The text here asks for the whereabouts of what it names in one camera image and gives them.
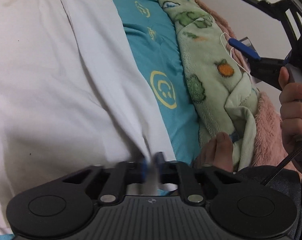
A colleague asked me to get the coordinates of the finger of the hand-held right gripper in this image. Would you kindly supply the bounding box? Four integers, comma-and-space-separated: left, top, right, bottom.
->
228, 39, 289, 90
238, 0, 302, 45

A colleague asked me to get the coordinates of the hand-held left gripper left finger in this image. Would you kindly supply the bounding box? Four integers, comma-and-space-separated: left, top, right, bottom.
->
62, 158, 148, 206

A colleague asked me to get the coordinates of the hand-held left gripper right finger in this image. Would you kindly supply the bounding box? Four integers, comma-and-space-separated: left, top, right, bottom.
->
153, 151, 241, 206

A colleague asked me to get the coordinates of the white t-shirt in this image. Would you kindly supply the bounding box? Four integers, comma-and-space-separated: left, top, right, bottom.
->
0, 0, 178, 235

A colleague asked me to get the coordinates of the person's right hand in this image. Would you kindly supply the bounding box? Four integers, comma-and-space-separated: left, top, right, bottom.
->
278, 66, 302, 155

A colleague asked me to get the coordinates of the green printed fleece blanket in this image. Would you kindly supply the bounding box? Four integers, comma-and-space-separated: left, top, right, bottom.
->
144, 0, 260, 173

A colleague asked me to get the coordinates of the person's bare foot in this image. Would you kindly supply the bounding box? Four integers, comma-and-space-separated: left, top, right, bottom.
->
198, 132, 234, 173

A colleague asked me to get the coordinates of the teal printed bed sheet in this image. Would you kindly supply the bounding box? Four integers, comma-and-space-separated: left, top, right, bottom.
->
108, 0, 201, 165

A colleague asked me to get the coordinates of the pink fluffy blanket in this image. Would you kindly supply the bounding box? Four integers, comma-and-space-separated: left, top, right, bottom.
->
176, 0, 289, 170

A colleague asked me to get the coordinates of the white charging cable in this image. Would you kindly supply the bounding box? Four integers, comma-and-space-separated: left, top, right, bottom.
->
220, 32, 256, 83

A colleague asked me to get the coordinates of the black braided cable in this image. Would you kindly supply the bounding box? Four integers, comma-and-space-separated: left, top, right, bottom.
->
262, 140, 302, 187

